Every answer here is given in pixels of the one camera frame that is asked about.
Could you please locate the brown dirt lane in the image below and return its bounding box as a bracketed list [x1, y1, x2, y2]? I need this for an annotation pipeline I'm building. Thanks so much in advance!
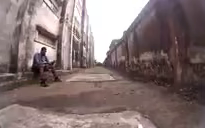
[0, 65, 205, 128]

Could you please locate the person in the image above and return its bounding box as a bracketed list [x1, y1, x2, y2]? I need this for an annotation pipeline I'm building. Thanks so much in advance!
[31, 46, 63, 88]

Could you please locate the grey weathered building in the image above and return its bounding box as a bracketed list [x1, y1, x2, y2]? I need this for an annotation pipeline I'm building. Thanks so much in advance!
[0, 0, 96, 84]

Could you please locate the grey concrete ledge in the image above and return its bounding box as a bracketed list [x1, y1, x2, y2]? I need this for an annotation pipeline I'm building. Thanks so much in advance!
[0, 67, 88, 93]

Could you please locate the long weathered reddish wall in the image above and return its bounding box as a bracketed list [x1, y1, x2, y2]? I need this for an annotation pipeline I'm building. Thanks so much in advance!
[103, 0, 205, 101]

